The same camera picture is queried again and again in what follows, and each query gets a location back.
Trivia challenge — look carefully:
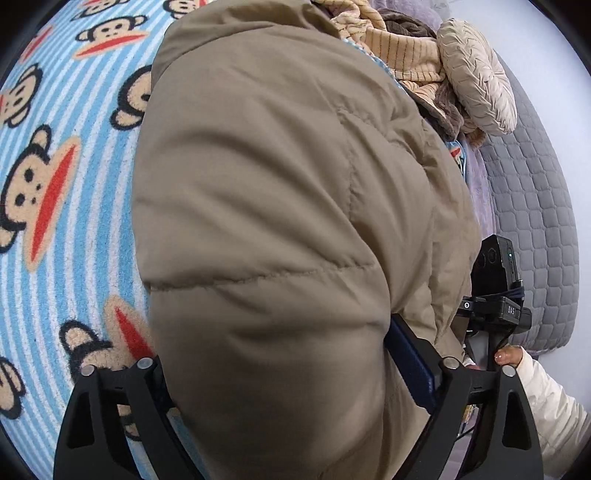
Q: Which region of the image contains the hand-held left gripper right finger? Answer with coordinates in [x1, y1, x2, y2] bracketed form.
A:
[385, 313, 544, 480]

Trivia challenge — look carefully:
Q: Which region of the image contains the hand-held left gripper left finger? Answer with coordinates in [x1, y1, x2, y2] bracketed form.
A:
[53, 357, 208, 480]

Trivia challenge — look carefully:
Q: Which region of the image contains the khaki puffer jacket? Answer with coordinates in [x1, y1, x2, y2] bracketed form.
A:
[130, 0, 483, 480]

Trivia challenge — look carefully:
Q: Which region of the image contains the person's right forearm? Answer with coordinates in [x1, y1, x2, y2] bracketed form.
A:
[515, 346, 591, 474]

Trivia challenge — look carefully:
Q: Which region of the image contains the person's right hand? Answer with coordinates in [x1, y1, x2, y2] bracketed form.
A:
[493, 345, 525, 370]

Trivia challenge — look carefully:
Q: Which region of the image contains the purple quilted bedspread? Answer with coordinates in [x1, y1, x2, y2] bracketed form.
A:
[372, 0, 499, 259]

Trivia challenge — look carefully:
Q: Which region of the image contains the grey quilted mattress cover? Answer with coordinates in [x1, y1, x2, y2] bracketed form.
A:
[480, 51, 580, 356]

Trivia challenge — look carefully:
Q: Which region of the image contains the round pleated cream cushion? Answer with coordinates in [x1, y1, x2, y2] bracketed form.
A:
[436, 19, 515, 137]

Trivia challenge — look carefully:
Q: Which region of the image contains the beige striped fleece blanket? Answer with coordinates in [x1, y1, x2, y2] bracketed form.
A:
[314, 0, 485, 148]

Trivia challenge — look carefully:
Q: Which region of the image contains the monkey print striped blanket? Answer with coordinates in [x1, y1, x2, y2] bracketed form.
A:
[0, 0, 468, 480]

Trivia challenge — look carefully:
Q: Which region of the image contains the brown fuzzy cloth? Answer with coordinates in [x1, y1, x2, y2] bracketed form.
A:
[381, 16, 437, 40]

